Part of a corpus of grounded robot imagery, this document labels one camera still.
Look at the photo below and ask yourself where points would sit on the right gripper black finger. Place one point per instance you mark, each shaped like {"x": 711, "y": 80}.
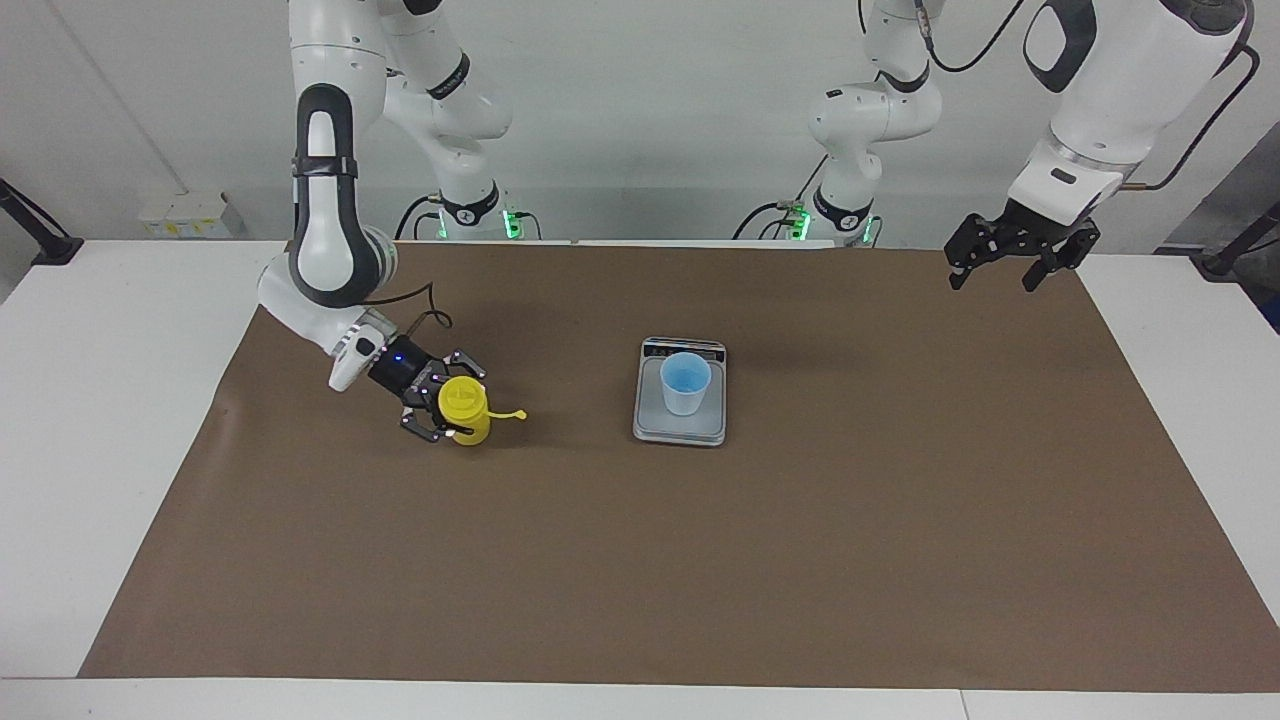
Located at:
{"x": 463, "y": 365}
{"x": 425, "y": 428}

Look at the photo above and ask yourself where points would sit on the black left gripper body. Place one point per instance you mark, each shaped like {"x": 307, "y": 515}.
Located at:
{"x": 1030, "y": 238}

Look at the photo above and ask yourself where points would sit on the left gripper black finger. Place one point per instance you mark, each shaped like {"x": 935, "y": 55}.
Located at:
{"x": 1040, "y": 276}
{"x": 960, "y": 272}

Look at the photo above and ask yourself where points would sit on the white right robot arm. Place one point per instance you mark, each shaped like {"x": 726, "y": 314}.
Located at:
{"x": 325, "y": 200}

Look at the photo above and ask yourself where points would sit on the yellow squeeze bottle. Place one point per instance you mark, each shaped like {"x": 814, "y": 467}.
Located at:
{"x": 462, "y": 400}

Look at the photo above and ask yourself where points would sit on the brown paper table mat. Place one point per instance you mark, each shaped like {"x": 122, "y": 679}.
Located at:
{"x": 640, "y": 560}

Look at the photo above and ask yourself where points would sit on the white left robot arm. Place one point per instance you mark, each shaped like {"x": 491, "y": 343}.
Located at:
{"x": 1120, "y": 90}

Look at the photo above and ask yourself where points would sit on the black clamp stand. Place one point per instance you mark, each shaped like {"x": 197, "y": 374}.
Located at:
{"x": 1220, "y": 262}
{"x": 55, "y": 248}

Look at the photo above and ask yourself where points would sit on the light blue plastic cup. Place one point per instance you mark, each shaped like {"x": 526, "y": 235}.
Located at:
{"x": 686, "y": 395}

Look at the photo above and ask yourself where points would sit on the silver digital kitchen scale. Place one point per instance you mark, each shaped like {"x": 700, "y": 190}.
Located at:
{"x": 700, "y": 430}

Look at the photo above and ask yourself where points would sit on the white wall socket box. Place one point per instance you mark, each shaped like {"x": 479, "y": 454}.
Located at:
{"x": 185, "y": 215}

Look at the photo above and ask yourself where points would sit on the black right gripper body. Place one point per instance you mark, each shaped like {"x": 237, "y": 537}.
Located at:
{"x": 410, "y": 380}

